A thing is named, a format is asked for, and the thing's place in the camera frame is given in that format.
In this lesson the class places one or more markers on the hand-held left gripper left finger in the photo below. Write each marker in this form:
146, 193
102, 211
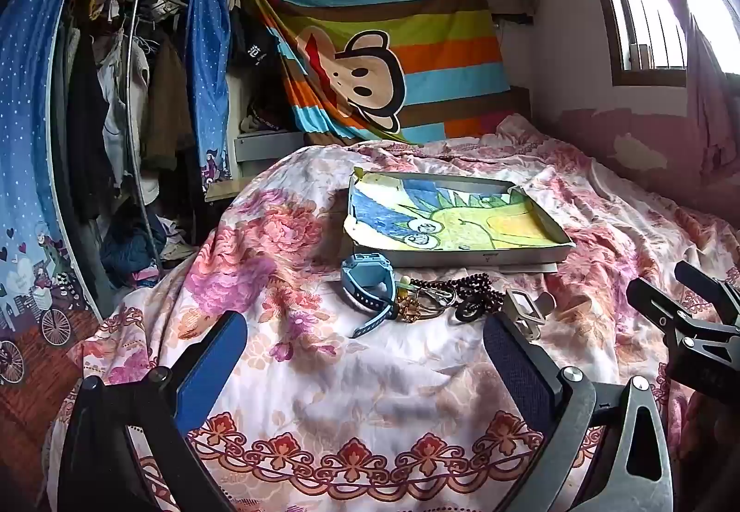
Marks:
209, 367

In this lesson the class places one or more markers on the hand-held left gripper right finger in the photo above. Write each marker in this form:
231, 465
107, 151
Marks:
520, 370

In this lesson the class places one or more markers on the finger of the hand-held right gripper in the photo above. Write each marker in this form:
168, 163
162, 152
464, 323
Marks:
708, 281
665, 309

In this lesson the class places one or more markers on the cardboard tray with crayon drawing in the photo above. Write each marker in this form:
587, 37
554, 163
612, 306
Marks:
456, 223

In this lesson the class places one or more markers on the pile of clothes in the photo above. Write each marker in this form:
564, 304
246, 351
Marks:
139, 246

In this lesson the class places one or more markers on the pink floral blanket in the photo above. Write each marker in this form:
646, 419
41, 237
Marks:
370, 408

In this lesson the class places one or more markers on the blue smartwatch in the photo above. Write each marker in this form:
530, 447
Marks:
365, 292

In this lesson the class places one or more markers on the pink window curtain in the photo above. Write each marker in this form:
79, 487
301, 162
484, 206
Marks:
708, 55

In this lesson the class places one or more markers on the wide blue dotted wardrobe curtain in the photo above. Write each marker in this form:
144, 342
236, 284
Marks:
34, 153

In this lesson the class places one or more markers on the narrow blue dotted wardrobe curtain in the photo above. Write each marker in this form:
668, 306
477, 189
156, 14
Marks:
209, 84

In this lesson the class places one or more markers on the black bag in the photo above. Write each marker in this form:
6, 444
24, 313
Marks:
254, 43

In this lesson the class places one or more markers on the striped monkey print cloth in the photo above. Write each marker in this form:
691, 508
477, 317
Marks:
381, 43

